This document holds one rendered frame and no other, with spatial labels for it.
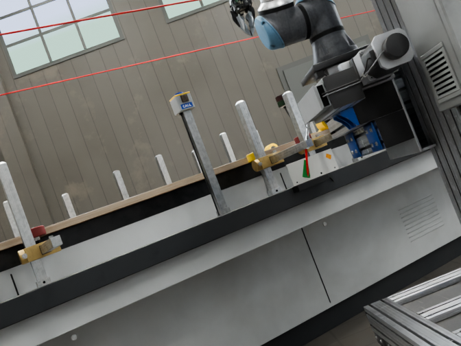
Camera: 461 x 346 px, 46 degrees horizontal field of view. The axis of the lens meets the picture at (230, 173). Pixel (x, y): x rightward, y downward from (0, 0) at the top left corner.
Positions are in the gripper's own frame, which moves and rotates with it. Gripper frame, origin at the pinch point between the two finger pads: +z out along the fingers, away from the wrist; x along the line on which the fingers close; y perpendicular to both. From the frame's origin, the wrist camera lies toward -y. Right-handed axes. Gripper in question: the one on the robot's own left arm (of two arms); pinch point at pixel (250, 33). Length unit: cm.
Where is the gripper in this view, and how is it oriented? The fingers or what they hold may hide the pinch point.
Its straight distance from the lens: 217.8
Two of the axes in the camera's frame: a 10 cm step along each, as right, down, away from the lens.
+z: 3.6, 9.3, -0.4
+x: 9.3, -3.6, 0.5
